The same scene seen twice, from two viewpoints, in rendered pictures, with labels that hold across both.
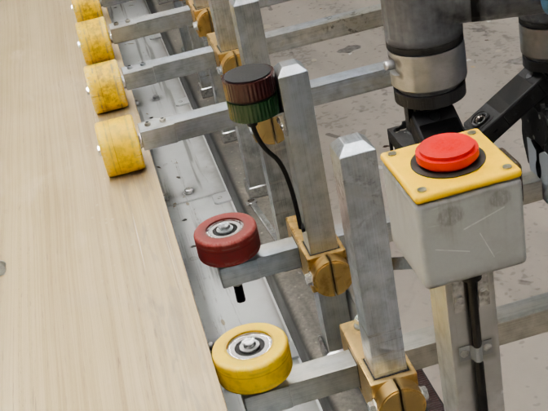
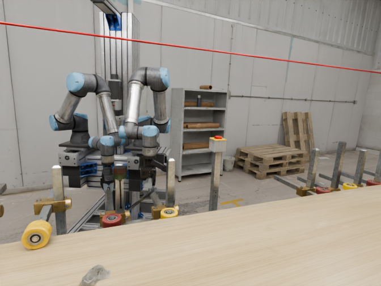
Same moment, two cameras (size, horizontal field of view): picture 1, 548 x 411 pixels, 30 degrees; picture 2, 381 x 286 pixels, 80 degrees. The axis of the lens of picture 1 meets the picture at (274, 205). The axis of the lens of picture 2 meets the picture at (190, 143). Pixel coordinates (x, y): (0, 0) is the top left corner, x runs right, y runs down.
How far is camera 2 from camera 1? 143 cm
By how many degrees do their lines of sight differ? 97
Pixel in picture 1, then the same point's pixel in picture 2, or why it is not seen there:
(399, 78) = (153, 152)
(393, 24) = (153, 142)
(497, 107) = (109, 174)
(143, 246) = (108, 233)
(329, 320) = not seen: hidden behind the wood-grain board
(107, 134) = (43, 227)
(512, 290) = not seen: outside the picture
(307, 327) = not seen: hidden behind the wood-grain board
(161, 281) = (132, 227)
